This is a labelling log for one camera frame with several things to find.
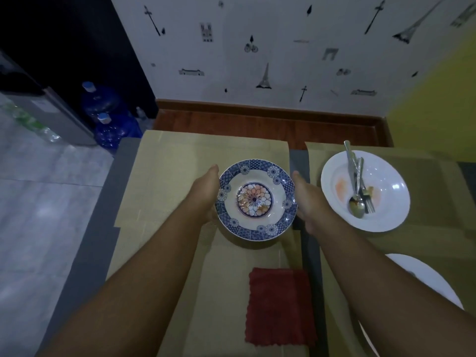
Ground person's left hand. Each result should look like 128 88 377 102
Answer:
184 164 221 226

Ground person's right hand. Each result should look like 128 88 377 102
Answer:
292 171 337 235

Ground blue floral patterned plate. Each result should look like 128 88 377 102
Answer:
214 158 298 241

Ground person's right forearm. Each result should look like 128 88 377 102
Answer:
309 218 476 357

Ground person's left forearm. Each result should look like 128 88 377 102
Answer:
37 204 209 357

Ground beige woven placemat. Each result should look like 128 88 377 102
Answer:
106 225 328 357
114 129 291 229
304 141 476 357

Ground brown wooden ledge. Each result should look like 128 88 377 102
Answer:
152 99 395 150

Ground metal spoon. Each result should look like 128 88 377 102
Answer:
343 140 366 219

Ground metal fork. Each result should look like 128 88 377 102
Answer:
357 157 376 214

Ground white deep plate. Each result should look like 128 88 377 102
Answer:
321 150 411 233

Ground large blue water jug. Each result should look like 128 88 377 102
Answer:
81 81 129 124
92 112 144 149

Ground red cloth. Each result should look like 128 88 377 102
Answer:
245 267 318 348

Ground grey appliance cabinet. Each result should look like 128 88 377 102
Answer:
0 51 98 146

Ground clear plastic bottles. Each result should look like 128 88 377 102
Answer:
0 93 63 144

